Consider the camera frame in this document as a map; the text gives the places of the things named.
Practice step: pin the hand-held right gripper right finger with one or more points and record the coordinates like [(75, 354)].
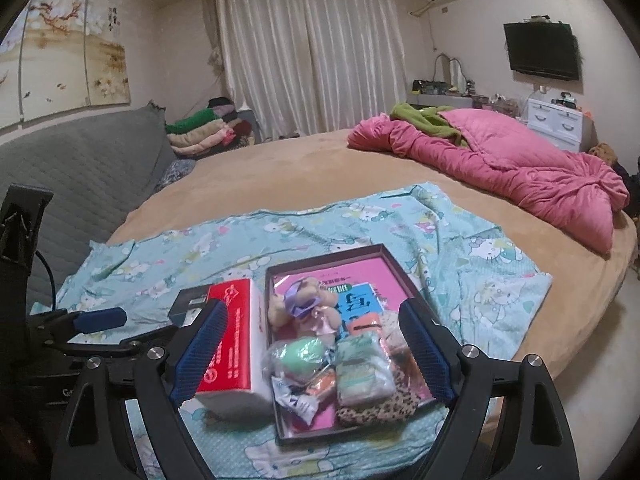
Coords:
[(425, 350)]

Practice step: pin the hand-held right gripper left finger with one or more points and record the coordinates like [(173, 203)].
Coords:
[(200, 350)]

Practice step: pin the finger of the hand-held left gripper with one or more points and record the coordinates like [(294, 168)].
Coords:
[(135, 342), (100, 320)]

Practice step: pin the red tissue box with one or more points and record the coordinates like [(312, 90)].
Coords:
[(235, 340)]

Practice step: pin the salmon pink pouch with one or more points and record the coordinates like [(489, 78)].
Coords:
[(365, 325)]

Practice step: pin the small tissue pack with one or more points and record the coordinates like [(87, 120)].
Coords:
[(362, 375)]

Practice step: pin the leopard print scrunchie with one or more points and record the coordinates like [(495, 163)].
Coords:
[(380, 410)]

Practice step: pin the pink book dark border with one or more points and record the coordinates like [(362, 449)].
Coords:
[(360, 280)]

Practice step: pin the mint green sponge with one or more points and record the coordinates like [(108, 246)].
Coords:
[(300, 355)]

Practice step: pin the plush bear purple dress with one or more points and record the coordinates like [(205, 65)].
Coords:
[(295, 300)]

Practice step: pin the white blue plastic packet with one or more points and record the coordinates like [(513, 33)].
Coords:
[(295, 405)]

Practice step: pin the orange sponge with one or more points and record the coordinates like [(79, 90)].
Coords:
[(320, 385)]

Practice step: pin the dark cardboard box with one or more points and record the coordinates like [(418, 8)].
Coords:
[(187, 305)]

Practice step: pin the light blue printed blanket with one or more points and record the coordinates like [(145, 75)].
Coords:
[(200, 250)]

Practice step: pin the dark floral cushion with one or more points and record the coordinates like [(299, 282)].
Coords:
[(175, 175)]

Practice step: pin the pink quilt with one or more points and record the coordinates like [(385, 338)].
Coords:
[(500, 160)]

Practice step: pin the beige round bed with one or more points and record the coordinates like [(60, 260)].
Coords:
[(300, 170)]

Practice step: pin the stack of folded clothes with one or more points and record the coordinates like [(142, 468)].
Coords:
[(205, 130)]

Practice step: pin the green cloth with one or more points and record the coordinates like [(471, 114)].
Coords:
[(425, 120)]

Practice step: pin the white drawer cabinet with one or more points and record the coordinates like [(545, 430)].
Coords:
[(555, 125)]

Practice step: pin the dressing table with mirror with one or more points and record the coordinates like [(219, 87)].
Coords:
[(445, 90)]

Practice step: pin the brown plush toy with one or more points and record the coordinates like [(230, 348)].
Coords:
[(602, 152)]

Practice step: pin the white curtain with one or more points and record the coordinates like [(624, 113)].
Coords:
[(310, 50)]

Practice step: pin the wall painting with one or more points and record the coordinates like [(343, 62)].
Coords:
[(60, 60)]

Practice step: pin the black wall television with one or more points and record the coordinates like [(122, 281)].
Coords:
[(540, 52)]

